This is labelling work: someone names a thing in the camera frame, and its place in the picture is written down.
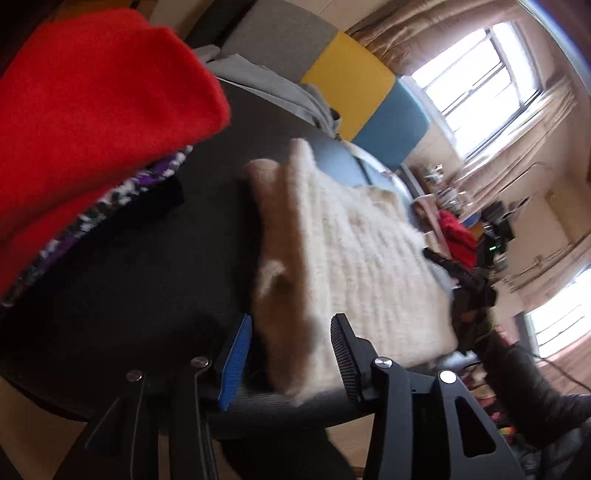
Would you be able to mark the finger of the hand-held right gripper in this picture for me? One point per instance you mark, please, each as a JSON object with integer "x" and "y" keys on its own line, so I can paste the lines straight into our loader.
{"x": 450, "y": 270}

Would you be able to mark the black monitor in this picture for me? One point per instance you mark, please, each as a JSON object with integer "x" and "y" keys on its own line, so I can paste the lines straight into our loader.
{"x": 496, "y": 217}

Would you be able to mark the colourful striped cloth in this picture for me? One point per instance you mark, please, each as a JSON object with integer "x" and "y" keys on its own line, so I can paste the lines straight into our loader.
{"x": 501, "y": 431}

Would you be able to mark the grey garment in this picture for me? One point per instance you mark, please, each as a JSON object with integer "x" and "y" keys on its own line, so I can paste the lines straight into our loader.
{"x": 272, "y": 83}

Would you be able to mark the grey yellow blue sofa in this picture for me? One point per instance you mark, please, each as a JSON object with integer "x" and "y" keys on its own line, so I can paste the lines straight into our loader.
{"x": 351, "y": 78}

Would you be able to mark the purple white patterned garment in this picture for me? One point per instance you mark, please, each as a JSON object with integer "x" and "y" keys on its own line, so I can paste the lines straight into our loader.
{"x": 115, "y": 196}

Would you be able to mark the red fluffy sweater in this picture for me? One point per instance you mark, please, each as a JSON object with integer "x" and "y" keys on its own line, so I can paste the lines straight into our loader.
{"x": 455, "y": 235}

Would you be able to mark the cream knitted sweater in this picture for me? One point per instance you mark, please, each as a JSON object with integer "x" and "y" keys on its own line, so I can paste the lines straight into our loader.
{"x": 360, "y": 277}

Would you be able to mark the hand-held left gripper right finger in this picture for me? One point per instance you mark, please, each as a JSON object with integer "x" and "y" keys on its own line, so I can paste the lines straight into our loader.
{"x": 348, "y": 364}

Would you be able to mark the brown garment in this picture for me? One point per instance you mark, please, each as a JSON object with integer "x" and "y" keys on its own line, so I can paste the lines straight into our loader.
{"x": 427, "y": 212}

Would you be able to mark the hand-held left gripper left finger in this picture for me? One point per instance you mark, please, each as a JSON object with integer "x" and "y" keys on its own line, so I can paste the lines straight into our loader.
{"x": 235, "y": 364}

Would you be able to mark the glass window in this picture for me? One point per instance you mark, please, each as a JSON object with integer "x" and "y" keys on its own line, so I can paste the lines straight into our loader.
{"x": 475, "y": 87}
{"x": 563, "y": 318}

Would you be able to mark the beige patterned curtain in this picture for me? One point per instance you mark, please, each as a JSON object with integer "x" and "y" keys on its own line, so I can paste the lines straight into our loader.
{"x": 531, "y": 134}
{"x": 572, "y": 374}
{"x": 415, "y": 41}

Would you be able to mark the red folded garment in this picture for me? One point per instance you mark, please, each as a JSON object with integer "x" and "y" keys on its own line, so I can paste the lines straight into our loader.
{"x": 92, "y": 115}

